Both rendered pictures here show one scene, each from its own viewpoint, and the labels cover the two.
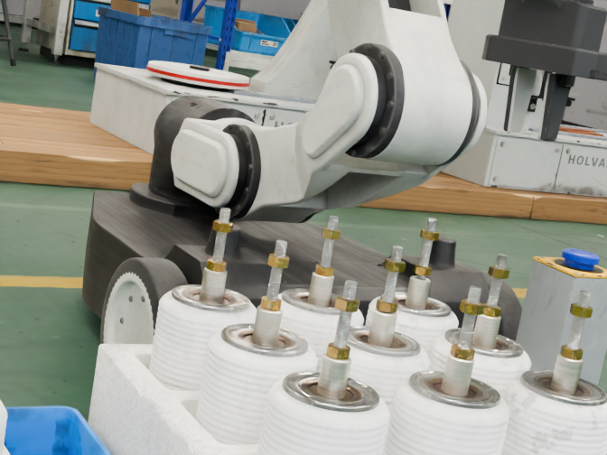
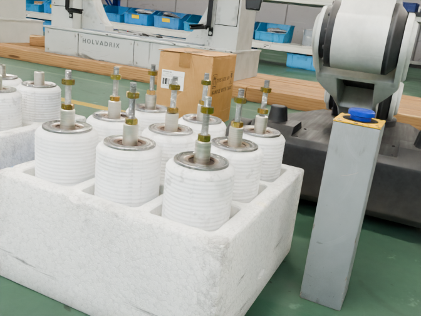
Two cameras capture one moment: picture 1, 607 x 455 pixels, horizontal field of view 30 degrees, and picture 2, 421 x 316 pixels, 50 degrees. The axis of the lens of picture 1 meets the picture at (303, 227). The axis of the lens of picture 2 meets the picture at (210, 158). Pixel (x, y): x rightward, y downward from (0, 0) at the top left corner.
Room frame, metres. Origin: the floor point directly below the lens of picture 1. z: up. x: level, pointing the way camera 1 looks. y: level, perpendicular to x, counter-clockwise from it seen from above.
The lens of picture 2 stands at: (0.60, -0.73, 0.44)
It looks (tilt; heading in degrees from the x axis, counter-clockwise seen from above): 17 degrees down; 54
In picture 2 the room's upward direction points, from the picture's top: 7 degrees clockwise
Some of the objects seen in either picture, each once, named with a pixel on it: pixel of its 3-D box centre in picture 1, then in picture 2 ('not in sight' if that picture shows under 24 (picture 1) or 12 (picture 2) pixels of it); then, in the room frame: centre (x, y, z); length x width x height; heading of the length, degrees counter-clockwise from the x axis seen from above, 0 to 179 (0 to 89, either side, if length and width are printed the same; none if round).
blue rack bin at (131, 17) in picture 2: not in sight; (145, 17); (3.47, 5.01, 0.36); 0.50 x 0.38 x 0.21; 32
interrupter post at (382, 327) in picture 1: (382, 329); (171, 122); (0.98, -0.09, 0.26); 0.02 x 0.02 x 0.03
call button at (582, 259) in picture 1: (579, 261); (361, 116); (1.19, -0.30, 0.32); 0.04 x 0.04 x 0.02
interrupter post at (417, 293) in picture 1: (417, 293); (260, 125); (1.14, -0.13, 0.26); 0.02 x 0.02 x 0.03
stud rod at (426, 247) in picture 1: (425, 254); (264, 101); (1.14, -0.13, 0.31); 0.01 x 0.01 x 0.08
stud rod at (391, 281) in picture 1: (390, 287); (173, 99); (0.98, -0.09, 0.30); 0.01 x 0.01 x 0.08
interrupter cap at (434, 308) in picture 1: (415, 305); (259, 131); (1.14, -0.13, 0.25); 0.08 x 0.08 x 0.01
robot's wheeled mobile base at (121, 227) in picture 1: (253, 227); (356, 125); (1.70, 0.08, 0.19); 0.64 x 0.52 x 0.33; 32
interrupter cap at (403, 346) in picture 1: (379, 342); (170, 130); (0.98, -0.09, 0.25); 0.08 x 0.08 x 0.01
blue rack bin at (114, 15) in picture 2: not in sight; (119, 14); (3.27, 5.40, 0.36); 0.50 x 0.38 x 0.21; 32
